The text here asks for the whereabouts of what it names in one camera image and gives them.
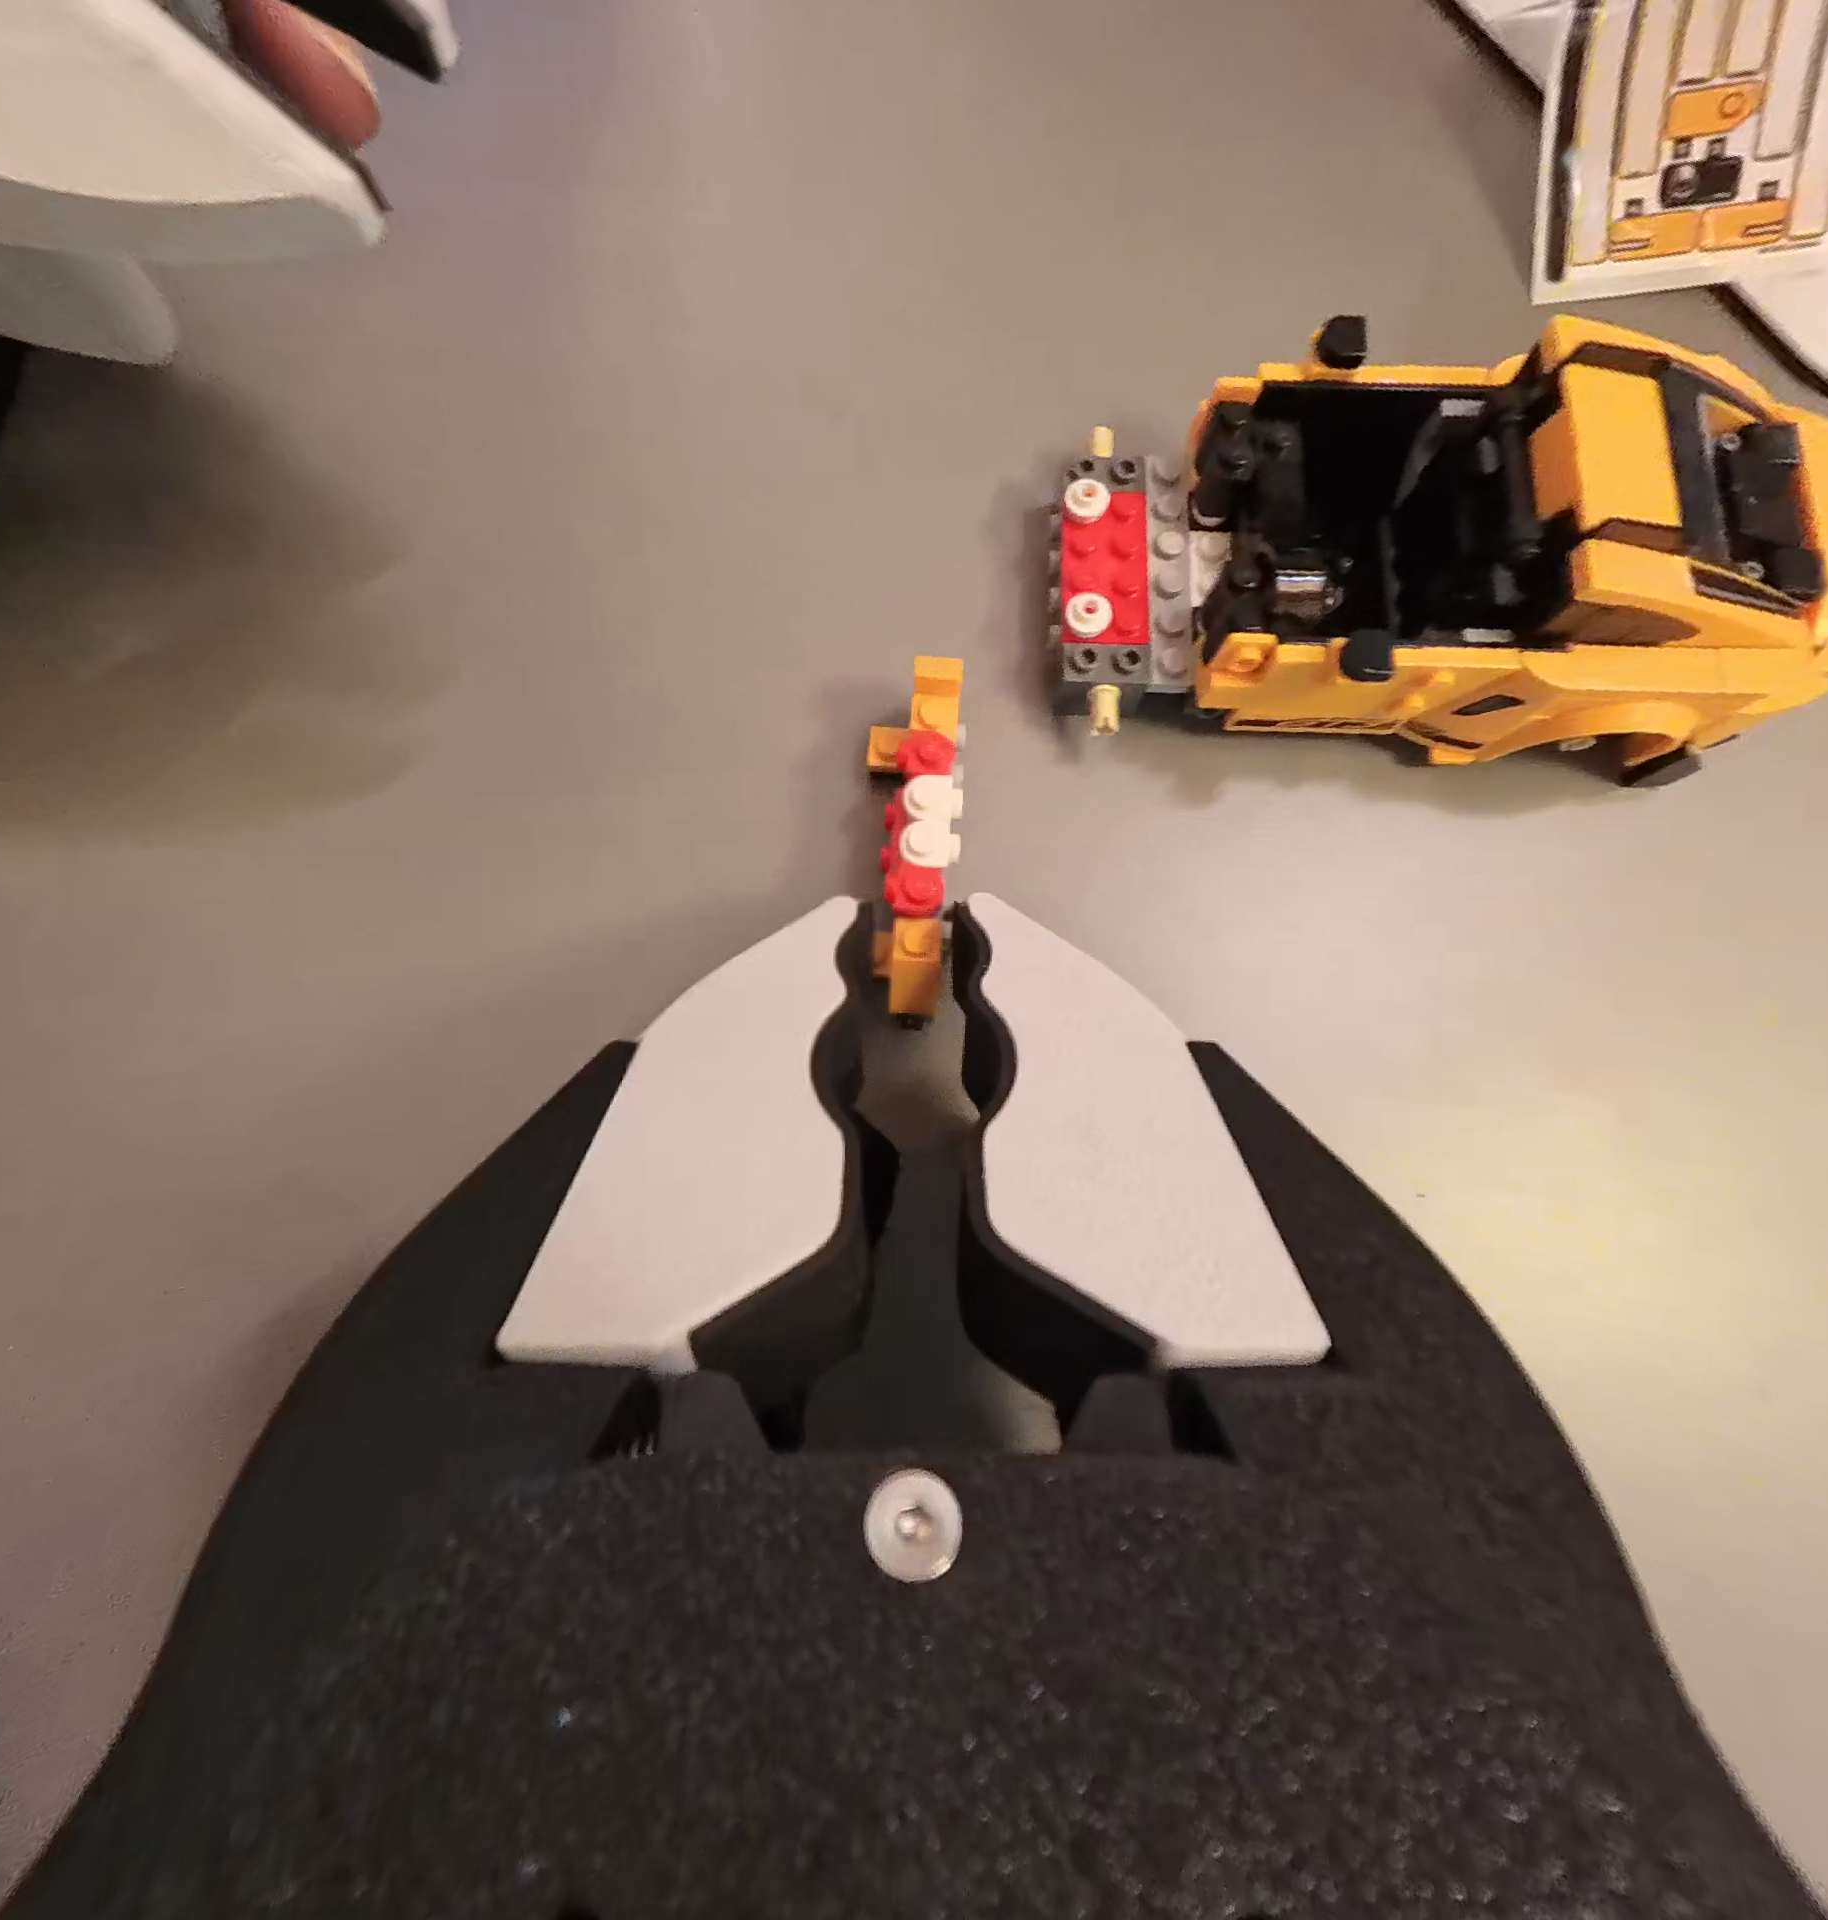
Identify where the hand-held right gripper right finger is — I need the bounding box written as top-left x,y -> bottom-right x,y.
962,890 -> 1334,1442

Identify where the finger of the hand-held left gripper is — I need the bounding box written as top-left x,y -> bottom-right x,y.
0,0 -> 395,372
303,0 -> 463,84

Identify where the lego instruction booklet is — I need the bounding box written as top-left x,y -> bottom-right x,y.
1529,0 -> 1828,310

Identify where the yellow lego car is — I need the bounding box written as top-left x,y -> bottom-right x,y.
1040,312 -> 1828,792

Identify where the red white lego assembly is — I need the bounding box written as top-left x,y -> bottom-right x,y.
861,655 -> 976,1033

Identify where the person's left hand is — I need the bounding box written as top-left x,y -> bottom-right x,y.
228,0 -> 387,152

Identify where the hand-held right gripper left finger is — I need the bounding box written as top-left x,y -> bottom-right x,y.
494,894 -> 874,1451

